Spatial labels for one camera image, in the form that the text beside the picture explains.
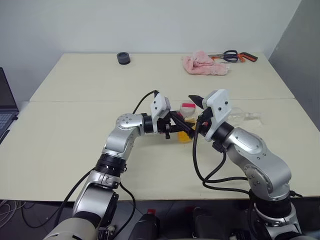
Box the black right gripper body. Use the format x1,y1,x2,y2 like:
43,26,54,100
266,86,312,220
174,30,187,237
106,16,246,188
196,106,214,136

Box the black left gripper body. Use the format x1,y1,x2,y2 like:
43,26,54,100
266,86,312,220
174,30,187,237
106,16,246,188
157,111,181,140

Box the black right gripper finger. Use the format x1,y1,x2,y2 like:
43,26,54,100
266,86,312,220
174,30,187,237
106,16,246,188
188,94,205,110

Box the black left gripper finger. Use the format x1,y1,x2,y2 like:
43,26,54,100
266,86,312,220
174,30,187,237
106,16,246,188
172,120,195,139
170,111,196,132

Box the clear bottle with orange drink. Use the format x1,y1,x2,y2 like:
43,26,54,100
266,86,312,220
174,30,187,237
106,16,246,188
176,113,198,144

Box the red and white bottle cap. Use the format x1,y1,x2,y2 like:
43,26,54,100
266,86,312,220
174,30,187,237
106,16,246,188
179,102,197,117

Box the clear wine glass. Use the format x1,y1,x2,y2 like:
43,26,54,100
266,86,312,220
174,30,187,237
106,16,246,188
228,106,270,127

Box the pink towel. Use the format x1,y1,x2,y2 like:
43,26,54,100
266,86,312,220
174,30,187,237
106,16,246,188
181,50,231,77

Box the orange and black pliers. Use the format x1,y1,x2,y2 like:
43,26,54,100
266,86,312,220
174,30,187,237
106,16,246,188
211,51,259,64

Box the black round cap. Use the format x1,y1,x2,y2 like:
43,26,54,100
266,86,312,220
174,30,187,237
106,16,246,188
116,51,132,66

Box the dark rounded shape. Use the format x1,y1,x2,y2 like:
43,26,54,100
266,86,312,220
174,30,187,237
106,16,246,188
136,213,161,240

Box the dark laptop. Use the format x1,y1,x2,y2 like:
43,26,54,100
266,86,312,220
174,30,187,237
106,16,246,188
0,66,20,146

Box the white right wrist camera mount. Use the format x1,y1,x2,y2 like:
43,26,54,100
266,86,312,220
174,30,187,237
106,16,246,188
201,88,235,141

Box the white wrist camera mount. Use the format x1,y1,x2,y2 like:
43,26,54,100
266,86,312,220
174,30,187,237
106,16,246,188
149,92,172,134
201,88,235,141

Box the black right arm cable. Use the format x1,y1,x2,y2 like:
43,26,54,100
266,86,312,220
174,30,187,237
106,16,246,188
191,114,254,198

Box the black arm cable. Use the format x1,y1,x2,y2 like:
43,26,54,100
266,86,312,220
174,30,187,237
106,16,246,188
59,89,161,237
191,114,254,198

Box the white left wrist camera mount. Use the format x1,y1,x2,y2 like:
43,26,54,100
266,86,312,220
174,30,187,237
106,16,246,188
149,92,172,134

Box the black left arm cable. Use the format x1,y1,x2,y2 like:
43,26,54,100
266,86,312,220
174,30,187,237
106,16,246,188
59,89,161,237

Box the black handled scissors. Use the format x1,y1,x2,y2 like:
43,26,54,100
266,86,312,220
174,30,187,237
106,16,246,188
208,49,240,63

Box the black floor cable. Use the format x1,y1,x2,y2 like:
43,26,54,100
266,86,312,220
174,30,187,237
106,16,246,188
20,201,64,230

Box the white cable bundle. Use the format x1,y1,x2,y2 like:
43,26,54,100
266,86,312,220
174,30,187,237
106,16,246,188
0,199,27,226

